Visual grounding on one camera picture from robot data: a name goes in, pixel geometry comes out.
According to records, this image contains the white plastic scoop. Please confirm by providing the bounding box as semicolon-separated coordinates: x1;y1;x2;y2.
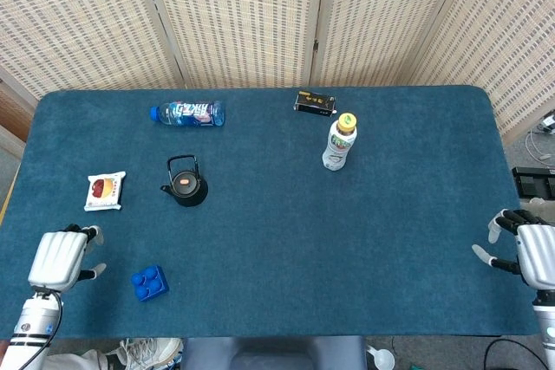
366;343;396;370

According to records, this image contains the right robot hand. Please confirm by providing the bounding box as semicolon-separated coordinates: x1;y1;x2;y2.
471;208;555;291

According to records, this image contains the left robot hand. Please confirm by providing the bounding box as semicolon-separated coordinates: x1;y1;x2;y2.
27;223;108;294

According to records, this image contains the yellow cap drink bottle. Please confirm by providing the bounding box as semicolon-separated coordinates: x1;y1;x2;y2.
321;112;359;172

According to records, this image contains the white sneaker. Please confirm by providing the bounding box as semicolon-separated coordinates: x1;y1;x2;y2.
106;337;183;370

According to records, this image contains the black cast iron teapot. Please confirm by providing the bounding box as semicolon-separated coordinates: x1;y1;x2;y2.
160;153;209;208

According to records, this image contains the black foot pedal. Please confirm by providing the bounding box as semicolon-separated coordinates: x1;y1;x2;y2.
511;165;555;198

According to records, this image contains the blue toy building block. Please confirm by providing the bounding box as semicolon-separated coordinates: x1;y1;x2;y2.
131;265;171;302

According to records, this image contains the woven bamboo folding screen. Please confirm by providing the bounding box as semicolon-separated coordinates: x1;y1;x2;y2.
0;0;555;146

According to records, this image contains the small black lid orange knob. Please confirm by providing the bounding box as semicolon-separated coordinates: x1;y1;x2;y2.
172;172;198;196

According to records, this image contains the white floor cable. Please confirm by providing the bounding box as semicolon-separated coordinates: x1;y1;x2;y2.
524;126;555;161

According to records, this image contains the blue table cloth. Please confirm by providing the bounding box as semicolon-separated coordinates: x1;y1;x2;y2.
0;85;541;341

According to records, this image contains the blue cap water bottle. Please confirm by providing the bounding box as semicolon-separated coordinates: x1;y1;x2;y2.
149;100;225;128

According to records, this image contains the grey robot torso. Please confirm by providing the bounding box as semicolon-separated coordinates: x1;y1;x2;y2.
180;335;368;370

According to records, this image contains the white snack packet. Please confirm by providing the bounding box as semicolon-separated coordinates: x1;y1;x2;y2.
83;171;127;213

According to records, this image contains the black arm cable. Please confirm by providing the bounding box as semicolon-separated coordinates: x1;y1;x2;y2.
23;289;64;365

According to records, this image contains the small black carton box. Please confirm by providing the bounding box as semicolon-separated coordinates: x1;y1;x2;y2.
294;90;337;118

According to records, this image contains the black floor cable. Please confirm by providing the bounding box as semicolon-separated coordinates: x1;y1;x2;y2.
483;337;550;370

